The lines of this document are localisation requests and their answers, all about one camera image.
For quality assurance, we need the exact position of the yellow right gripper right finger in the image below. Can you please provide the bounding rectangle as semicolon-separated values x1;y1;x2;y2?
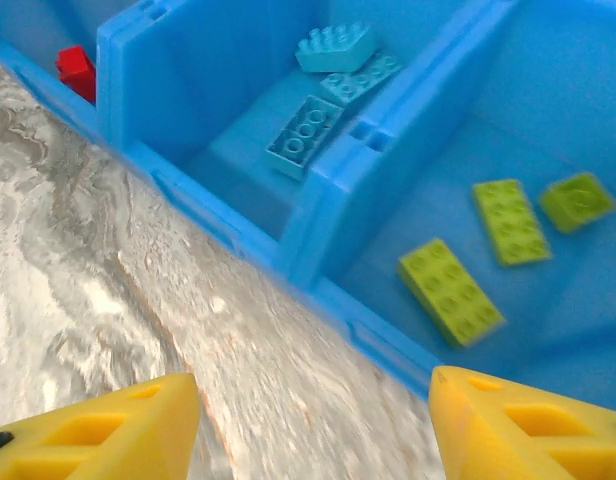
428;365;616;480

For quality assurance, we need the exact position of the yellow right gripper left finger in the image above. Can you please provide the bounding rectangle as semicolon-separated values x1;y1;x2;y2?
0;372;203;480

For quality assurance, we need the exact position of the small square green lego brick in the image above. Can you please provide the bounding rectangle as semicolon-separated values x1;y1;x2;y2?
537;171;616;236

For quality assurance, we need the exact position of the blue lego brick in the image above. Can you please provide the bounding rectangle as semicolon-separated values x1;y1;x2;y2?
293;22;379;75
318;49;407;107
265;94;345;181

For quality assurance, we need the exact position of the blue three-compartment plastic bin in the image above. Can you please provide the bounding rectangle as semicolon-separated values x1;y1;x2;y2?
0;0;616;416

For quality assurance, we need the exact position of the red lego brick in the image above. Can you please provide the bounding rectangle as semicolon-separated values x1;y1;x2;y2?
55;44;98;105

